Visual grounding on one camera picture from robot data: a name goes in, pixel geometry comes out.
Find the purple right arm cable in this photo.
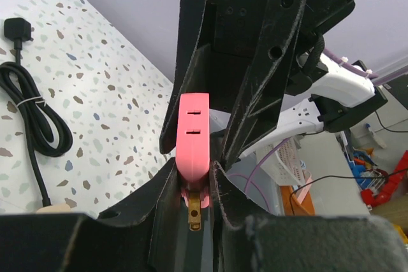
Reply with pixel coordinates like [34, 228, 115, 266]
[226, 47, 408, 212]

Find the white perforated plastic basket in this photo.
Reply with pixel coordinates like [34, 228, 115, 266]
[261, 138, 312, 186]

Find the beige red power strip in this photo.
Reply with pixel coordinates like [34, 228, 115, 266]
[36, 203, 71, 214]

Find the pink square adapter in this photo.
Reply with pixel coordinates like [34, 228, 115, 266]
[175, 93, 210, 231]

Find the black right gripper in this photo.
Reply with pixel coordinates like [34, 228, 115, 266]
[159, 0, 306, 166]

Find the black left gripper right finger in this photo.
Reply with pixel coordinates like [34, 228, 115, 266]
[209, 161, 407, 271]

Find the black power cord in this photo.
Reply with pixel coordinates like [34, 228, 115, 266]
[0, 17, 74, 208]

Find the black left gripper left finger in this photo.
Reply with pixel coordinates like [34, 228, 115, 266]
[1, 159, 179, 271]

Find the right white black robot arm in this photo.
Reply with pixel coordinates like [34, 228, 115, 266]
[159, 0, 387, 168]

